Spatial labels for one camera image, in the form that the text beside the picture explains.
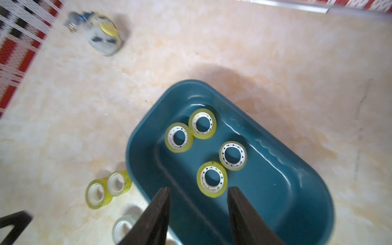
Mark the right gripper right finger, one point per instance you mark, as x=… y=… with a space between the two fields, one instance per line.
x=248 y=228

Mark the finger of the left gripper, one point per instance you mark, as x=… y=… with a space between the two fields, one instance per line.
x=19 y=221

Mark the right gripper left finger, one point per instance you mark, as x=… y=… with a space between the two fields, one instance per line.
x=151 y=228

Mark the yellow tape roll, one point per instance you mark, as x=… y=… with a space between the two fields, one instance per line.
x=178 y=138
x=97 y=194
x=212 y=179
x=233 y=155
x=119 y=183

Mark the teal plastic storage box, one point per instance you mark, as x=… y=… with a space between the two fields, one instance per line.
x=287 y=193

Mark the small metal blue keychain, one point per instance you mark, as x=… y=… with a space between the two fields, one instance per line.
x=74 y=20

